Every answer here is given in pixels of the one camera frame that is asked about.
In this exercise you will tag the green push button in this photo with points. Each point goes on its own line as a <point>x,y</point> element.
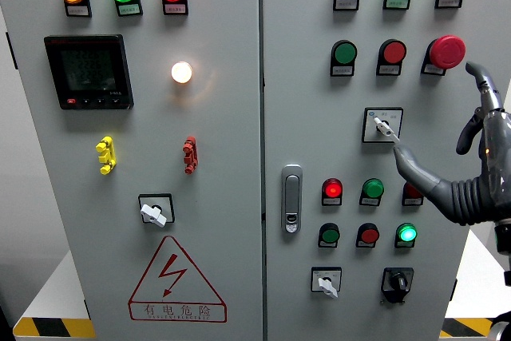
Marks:
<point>345,52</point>
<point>373,188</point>
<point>330,235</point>

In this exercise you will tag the black cabinet hinge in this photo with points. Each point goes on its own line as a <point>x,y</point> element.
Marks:
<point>454,289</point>
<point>86,309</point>
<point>12,51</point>

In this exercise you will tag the pale grey cabinet door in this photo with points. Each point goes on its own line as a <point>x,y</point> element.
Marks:
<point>223,157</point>
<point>311,117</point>

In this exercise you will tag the red warning triangle sticker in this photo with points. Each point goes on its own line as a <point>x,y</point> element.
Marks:
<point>172,267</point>

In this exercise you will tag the silver door lock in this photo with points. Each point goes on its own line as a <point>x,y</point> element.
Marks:
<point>291,197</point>

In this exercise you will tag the black display meter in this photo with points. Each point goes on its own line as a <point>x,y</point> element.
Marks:
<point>88,71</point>

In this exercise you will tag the white round lamp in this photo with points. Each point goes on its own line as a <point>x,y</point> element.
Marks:
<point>181,72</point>

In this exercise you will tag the large red stop button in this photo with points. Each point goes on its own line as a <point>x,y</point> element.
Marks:
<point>447,51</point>

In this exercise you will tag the red push button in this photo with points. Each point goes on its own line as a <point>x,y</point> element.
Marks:
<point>369,235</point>
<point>394,52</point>
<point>411,192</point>

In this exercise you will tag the black yellow striped tape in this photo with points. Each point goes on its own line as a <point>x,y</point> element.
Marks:
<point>459,327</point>
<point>52,327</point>

